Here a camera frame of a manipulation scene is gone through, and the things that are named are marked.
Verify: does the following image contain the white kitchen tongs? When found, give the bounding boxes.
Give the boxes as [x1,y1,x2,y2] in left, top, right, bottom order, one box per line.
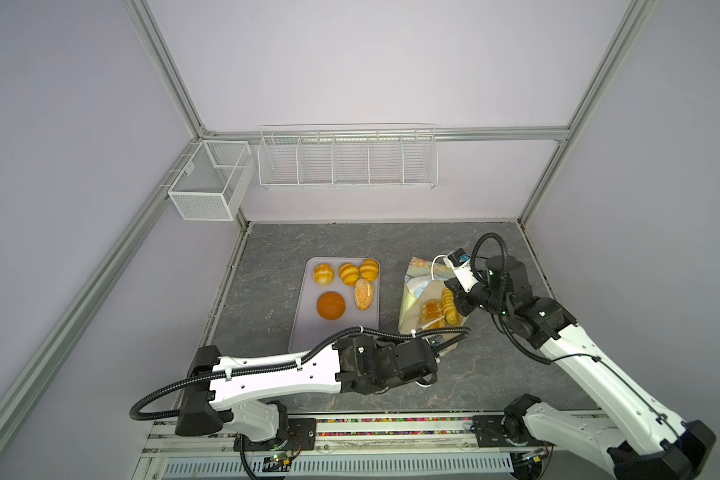
[411,316,446,337]

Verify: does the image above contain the round brown bun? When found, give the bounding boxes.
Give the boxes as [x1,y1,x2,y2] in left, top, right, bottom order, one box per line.
[316,291,346,321]

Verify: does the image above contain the oval sesame bread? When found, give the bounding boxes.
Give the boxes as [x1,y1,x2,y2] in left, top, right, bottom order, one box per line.
[354,278,374,311]

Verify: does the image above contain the floral paper bag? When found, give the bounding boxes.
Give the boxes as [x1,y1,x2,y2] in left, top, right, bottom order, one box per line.
[398,257,465,334]

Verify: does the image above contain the yellow twisted bread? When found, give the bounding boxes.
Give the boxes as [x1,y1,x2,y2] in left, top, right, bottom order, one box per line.
[338,263,360,287]
[358,259,380,282]

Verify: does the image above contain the round sesame bun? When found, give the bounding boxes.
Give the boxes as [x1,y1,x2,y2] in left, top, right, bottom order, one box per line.
[312,263,334,286]

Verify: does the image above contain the ridged spiral bread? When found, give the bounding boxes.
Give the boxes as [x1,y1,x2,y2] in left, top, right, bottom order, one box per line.
[441,288,461,326]

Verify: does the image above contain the long golden pastry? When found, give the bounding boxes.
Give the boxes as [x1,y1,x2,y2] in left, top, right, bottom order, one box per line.
[418,300,443,325]

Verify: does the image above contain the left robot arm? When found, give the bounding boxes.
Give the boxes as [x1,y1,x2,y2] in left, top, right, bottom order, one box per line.
[129,326,438,442]

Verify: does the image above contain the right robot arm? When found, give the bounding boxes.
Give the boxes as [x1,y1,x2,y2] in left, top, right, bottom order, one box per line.
[445,249,716,479]

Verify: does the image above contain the lavender tray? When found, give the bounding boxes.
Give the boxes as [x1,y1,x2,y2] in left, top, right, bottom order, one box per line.
[288,257,380,353]

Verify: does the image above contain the white mesh box basket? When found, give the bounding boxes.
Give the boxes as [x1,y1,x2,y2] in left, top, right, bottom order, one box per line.
[168,140,255,222]

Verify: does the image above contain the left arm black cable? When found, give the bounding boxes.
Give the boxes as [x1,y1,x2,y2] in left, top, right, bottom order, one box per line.
[128,323,473,422]

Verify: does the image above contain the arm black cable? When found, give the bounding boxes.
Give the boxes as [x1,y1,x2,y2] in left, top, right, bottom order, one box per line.
[128,323,473,422]
[470,232,679,439]

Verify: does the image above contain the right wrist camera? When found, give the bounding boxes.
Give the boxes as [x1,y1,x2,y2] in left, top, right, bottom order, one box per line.
[444,248,479,293]

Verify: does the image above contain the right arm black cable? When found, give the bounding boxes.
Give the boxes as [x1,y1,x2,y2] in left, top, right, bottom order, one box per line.
[470,232,679,439]

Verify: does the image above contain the aluminium front rail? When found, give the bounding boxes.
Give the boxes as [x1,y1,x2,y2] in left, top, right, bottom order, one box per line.
[140,410,617,458]

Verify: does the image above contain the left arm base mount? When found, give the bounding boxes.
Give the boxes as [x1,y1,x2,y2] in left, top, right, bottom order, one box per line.
[234,417,317,452]

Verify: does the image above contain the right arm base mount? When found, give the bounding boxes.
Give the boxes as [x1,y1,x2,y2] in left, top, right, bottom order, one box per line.
[469,414,551,448]

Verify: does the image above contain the white wire basket rack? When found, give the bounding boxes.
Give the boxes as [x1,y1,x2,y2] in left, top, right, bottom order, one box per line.
[258,123,439,189]

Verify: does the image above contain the aluminium frame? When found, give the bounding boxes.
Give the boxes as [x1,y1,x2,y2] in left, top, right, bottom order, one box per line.
[0,0,661,463]

